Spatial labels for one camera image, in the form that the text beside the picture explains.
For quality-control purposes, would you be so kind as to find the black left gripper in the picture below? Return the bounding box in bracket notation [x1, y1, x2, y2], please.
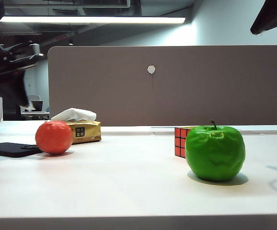
[0, 31, 38, 113]

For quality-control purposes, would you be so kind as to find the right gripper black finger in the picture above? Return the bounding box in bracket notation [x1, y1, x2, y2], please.
[250, 0, 277, 35]

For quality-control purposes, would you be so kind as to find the orange plastic fruit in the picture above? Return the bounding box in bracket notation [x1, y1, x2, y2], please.
[35, 120, 74, 155]

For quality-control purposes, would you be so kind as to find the Rubik's cube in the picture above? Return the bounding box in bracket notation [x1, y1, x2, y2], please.
[174, 126, 193, 159]

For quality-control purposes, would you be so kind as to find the background laptop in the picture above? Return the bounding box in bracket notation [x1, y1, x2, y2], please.
[30, 100, 44, 112]

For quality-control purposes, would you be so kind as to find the black smartphone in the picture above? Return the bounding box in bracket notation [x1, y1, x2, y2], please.
[0, 142, 44, 158]

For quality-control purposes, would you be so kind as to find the gold tissue pack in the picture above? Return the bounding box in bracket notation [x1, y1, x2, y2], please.
[51, 107, 102, 145]

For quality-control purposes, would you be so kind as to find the long ceiling light strip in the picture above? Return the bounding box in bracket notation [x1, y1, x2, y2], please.
[0, 16, 186, 25]

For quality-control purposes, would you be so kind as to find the wide brown desk partition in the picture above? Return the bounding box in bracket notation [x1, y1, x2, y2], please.
[47, 45, 277, 127]

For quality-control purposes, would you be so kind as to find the white adhesive hook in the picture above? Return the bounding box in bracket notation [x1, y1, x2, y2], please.
[147, 65, 156, 80]

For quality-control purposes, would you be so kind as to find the green plastic apple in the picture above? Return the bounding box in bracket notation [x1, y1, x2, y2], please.
[185, 119, 246, 182]

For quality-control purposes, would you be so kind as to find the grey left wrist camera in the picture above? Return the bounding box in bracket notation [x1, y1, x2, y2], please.
[27, 42, 44, 58]

